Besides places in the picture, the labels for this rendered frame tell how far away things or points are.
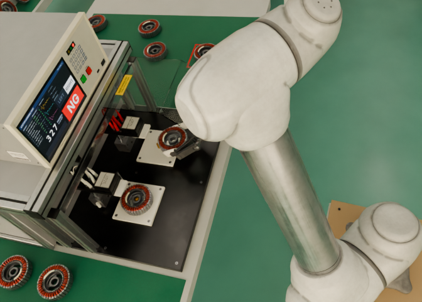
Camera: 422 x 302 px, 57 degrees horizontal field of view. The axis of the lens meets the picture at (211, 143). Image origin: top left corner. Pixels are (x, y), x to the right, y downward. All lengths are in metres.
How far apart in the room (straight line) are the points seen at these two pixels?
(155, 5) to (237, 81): 1.70
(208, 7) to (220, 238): 1.21
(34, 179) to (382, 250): 0.93
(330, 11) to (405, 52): 2.33
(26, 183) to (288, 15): 0.86
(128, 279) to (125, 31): 1.29
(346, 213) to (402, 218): 0.31
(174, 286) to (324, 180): 1.23
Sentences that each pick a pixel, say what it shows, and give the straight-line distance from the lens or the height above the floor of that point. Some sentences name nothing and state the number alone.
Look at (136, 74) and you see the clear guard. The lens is 1.41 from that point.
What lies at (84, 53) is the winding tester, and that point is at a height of 1.23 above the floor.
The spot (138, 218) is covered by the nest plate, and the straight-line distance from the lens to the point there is 1.41.
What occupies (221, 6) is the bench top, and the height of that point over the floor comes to 0.75.
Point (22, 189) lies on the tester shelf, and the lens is 1.22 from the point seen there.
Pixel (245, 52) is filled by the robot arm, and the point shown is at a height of 1.56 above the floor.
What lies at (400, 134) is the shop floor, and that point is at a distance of 2.52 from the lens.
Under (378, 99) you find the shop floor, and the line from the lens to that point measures 2.67.
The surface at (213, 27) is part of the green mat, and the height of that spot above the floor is 0.75.
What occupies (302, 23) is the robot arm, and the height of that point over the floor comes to 1.57.
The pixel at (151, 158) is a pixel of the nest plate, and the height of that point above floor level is 0.78.
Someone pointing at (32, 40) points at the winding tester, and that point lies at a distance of 1.30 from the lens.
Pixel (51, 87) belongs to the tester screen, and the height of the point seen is 1.27.
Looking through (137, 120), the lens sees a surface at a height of 0.92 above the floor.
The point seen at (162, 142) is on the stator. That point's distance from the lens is 1.45.
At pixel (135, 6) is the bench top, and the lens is 2.32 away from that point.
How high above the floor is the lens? 1.98
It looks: 54 degrees down
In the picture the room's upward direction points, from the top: 17 degrees counter-clockwise
